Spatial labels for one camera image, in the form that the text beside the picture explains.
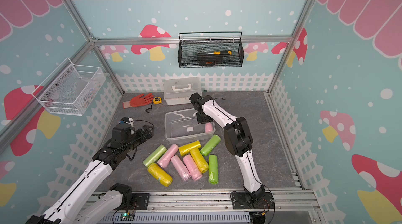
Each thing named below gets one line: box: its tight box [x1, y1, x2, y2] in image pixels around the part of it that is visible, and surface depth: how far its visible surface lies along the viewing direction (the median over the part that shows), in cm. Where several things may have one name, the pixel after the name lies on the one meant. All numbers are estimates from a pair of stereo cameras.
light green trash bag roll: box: [199, 134, 222, 157], surface depth 92 cm
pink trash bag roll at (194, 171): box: [182, 154, 203, 182], surface depth 83 cm
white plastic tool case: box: [163, 76, 202, 106], surface depth 110 cm
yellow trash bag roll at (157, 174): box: [147, 162, 173, 187], surface depth 81 cm
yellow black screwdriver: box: [207, 50, 232, 55], surface depth 93 cm
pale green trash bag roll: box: [142, 144, 167, 167], surface depth 88 cm
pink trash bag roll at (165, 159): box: [157, 143, 179, 168], surface depth 87 cm
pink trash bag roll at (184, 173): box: [171, 154, 192, 182], surface depth 84 cm
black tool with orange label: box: [196, 54, 223, 66], surface depth 91 cm
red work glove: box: [122, 92, 154, 109], surface depth 116 cm
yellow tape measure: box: [153, 96, 163, 105], surface depth 115 cm
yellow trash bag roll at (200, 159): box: [190, 147, 209, 174], surface depth 86 cm
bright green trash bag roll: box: [208, 154, 219, 185], surface depth 83 cm
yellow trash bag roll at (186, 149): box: [178, 140, 202, 157], surface depth 90 cm
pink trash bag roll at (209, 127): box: [205, 122, 214, 133], surface depth 93 cm
